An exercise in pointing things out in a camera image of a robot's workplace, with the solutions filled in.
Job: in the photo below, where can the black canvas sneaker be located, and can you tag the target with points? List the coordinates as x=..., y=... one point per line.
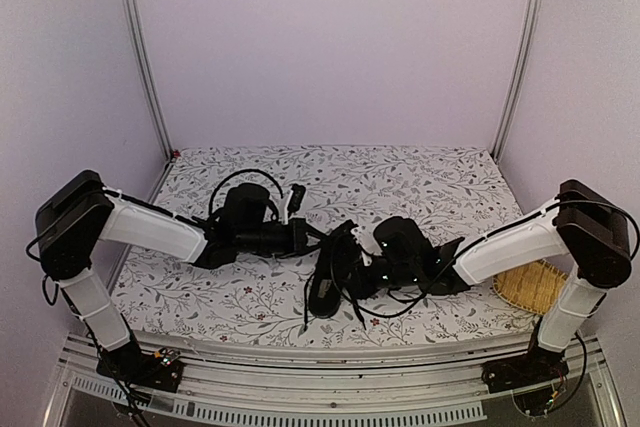
x=332, y=266

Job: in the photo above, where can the aluminium frame post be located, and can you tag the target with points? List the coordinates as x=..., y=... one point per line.
x=135, y=28
x=531, y=16

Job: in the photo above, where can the woven bamboo tray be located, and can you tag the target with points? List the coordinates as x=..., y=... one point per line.
x=533, y=287

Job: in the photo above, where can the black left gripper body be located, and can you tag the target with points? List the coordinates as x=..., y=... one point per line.
x=254, y=241

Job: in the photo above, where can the left aluminium frame post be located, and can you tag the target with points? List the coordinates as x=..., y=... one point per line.
x=135, y=28

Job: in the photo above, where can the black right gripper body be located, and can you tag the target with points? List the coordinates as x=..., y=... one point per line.
x=405, y=274

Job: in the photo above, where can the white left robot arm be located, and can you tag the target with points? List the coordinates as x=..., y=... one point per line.
x=85, y=212

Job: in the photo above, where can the black shoelace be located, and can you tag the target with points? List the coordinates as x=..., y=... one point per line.
x=352, y=286

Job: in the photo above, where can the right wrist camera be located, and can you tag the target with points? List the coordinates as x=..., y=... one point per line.
x=360, y=245

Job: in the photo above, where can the aluminium front rail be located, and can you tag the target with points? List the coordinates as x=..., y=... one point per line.
x=422, y=385

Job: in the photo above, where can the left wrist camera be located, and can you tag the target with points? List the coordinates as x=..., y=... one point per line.
x=291, y=203

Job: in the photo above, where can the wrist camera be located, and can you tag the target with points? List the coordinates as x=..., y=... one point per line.
x=360, y=245
x=291, y=203

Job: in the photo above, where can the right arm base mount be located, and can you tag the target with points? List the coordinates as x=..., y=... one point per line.
x=536, y=365

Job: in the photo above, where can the right aluminium frame post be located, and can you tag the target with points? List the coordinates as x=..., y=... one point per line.
x=531, y=16

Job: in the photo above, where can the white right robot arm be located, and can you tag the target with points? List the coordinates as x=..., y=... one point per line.
x=601, y=239

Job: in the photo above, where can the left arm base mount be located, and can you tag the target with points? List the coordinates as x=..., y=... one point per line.
x=161, y=370

